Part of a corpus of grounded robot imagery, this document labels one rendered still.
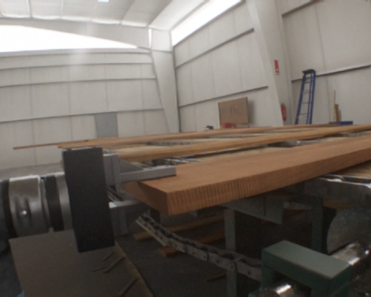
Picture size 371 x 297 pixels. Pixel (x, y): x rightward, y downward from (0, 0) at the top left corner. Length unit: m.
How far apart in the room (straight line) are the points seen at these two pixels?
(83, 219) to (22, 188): 0.08
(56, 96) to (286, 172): 13.25
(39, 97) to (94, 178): 13.20
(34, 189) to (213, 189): 0.21
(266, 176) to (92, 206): 0.22
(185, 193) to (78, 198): 0.13
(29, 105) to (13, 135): 1.54
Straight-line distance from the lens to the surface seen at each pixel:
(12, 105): 13.60
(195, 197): 0.31
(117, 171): 0.36
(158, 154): 0.96
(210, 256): 0.80
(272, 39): 8.46
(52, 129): 13.36
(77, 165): 0.35
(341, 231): 0.46
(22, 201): 0.34
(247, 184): 0.35
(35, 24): 14.36
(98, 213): 0.36
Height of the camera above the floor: 0.94
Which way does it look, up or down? 4 degrees down
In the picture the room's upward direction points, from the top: 5 degrees counter-clockwise
